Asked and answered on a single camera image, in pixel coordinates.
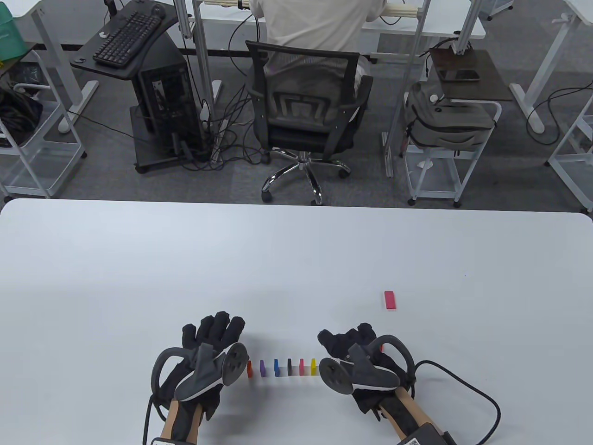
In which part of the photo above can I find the person's right forearm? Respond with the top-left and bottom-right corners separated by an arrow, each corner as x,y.
378,389 -> 445,445

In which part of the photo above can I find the white desk frame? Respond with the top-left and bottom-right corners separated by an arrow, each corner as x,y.
547,100 -> 593,213

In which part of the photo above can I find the beige wooden rail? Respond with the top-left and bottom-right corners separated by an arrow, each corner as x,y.
380,2 -> 420,18

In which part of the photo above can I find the white wheeled cart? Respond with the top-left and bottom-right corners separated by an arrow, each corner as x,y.
0,49 -> 88,199
402,100 -> 503,207

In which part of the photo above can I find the black glove cable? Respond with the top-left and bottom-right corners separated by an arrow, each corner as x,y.
142,394 -> 164,445
415,361 -> 502,445

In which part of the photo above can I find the tangle of black floor cables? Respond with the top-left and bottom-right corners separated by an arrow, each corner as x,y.
183,83 -> 270,171

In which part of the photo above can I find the black keyboard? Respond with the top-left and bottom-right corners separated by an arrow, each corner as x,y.
93,11 -> 163,69

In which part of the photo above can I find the brown wooden board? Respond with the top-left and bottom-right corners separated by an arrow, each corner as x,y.
429,49 -> 514,102

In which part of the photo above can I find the grey backpack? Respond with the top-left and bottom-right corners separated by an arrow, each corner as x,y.
404,81 -> 496,152

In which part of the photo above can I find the white desk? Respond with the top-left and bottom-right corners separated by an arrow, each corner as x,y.
10,0 -> 100,135
510,0 -> 593,136
192,0 -> 486,39

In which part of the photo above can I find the green storage box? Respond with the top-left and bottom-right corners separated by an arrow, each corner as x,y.
0,4 -> 28,60

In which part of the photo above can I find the black bag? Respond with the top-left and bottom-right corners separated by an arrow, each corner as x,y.
0,88 -> 44,145

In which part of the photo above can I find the black computer tower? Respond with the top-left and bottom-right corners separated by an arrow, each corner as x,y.
138,44 -> 205,154

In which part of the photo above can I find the person's left forearm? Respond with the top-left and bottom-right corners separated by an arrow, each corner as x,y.
160,400 -> 202,445

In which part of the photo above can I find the grey tracking controller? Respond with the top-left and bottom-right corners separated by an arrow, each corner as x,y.
151,342 -> 249,402
319,335 -> 416,396

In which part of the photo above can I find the white power strip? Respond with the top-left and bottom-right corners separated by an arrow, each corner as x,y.
211,118 -> 230,164

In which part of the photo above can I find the person's right hand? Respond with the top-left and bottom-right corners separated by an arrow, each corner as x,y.
318,323 -> 415,421

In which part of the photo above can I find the person's left hand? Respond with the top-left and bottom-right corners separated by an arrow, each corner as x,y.
158,311 -> 246,420

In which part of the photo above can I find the aluminium frame post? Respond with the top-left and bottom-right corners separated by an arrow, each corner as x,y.
191,0 -> 216,111

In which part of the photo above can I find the black computer cart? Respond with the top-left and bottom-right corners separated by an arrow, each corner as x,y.
70,0 -> 210,175

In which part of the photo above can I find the black mesh office chair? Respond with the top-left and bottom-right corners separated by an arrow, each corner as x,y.
246,40 -> 374,206

